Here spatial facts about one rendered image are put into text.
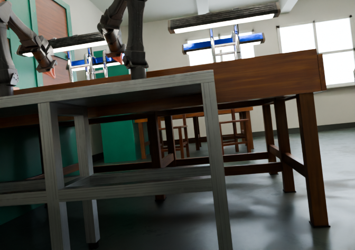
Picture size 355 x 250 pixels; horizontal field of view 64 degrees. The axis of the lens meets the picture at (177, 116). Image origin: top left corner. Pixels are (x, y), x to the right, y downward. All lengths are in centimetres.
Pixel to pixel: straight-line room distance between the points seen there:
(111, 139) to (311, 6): 529
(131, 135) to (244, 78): 335
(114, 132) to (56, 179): 351
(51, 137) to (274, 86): 92
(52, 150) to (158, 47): 605
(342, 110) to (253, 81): 597
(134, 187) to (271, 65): 78
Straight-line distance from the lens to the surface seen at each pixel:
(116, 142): 456
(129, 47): 119
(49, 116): 108
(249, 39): 223
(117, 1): 134
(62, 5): 308
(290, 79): 133
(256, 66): 131
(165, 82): 94
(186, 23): 168
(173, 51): 691
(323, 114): 706
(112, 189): 101
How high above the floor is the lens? 51
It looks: 1 degrees up
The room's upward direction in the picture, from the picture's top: 6 degrees counter-clockwise
